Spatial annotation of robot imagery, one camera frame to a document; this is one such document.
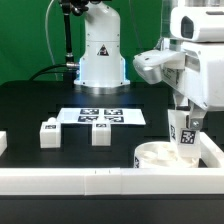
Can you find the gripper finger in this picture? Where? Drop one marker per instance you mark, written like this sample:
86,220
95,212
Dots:
195,117
180,101

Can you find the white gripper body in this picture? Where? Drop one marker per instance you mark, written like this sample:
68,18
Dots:
202,78

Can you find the white round stool seat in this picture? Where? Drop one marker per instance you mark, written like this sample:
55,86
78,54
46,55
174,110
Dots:
160,155

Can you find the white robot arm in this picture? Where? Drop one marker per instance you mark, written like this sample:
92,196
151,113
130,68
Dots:
194,30

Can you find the white sheet with markers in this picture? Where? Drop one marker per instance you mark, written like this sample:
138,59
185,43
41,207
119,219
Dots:
118,116

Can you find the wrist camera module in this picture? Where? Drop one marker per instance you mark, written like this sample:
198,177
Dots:
149,64

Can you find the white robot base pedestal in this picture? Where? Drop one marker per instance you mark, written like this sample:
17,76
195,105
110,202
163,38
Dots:
102,65

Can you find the white U-shaped fence wall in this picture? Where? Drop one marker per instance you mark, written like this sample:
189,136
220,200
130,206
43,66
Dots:
120,181

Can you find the black camera stand pole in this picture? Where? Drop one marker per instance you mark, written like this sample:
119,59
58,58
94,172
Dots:
77,7

